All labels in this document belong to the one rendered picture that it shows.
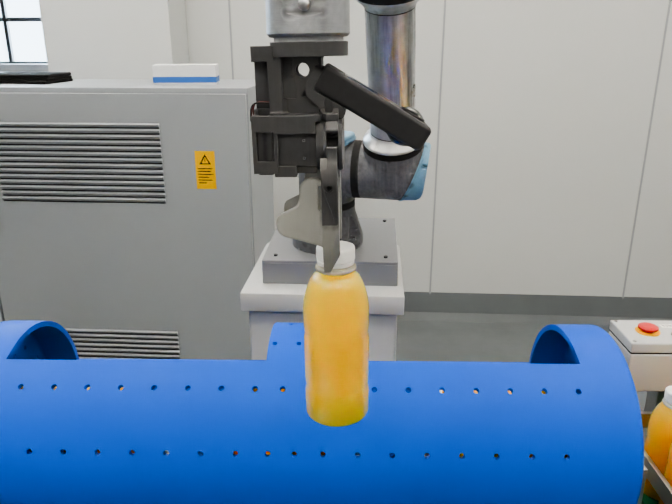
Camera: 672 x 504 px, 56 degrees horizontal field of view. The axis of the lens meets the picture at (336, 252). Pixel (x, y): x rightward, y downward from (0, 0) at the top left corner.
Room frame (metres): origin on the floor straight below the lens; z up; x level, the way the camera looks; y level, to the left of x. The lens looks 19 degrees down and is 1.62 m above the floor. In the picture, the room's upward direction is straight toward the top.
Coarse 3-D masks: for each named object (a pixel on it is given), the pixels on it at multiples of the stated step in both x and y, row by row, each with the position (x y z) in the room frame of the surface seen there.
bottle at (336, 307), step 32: (320, 288) 0.57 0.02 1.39; (352, 288) 0.57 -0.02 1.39; (320, 320) 0.56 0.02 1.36; (352, 320) 0.56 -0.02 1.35; (320, 352) 0.56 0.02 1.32; (352, 352) 0.56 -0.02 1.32; (320, 384) 0.56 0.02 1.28; (352, 384) 0.56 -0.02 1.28; (320, 416) 0.56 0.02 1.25; (352, 416) 0.56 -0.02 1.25
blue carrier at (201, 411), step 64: (0, 384) 0.70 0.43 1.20; (64, 384) 0.70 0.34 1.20; (128, 384) 0.70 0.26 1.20; (192, 384) 0.70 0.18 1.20; (256, 384) 0.70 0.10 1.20; (384, 384) 0.69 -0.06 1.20; (448, 384) 0.69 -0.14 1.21; (512, 384) 0.69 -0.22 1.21; (576, 384) 0.69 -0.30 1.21; (0, 448) 0.65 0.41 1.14; (64, 448) 0.65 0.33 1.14; (128, 448) 0.65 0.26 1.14; (192, 448) 0.65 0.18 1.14; (256, 448) 0.65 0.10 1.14; (320, 448) 0.65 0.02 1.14; (384, 448) 0.65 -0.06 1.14; (448, 448) 0.65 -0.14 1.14; (512, 448) 0.65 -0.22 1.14; (576, 448) 0.64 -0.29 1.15; (640, 448) 0.64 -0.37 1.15
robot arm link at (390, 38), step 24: (360, 0) 1.08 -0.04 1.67; (384, 0) 1.05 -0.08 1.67; (408, 0) 1.05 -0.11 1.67; (384, 24) 1.08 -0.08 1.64; (408, 24) 1.09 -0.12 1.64; (384, 48) 1.10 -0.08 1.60; (408, 48) 1.11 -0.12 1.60; (384, 72) 1.11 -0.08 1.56; (408, 72) 1.12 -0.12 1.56; (384, 96) 1.13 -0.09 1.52; (408, 96) 1.14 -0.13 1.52; (384, 144) 1.17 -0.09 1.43; (360, 168) 1.20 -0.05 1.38; (384, 168) 1.17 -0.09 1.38; (408, 168) 1.18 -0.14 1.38; (360, 192) 1.21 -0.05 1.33; (384, 192) 1.20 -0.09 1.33; (408, 192) 1.18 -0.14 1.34
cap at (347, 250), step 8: (320, 248) 0.58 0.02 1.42; (344, 248) 0.58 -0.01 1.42; (352, 248) 0.58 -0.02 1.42; (320, 256) 0.58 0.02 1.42; (344, 256) 0.58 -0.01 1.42; (352, 256) 0.58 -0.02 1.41; (320, 264) 0.58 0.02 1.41; (336, 264) 0.58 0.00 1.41; (344, 264) 0.58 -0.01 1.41; (352, 264) 0.59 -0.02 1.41
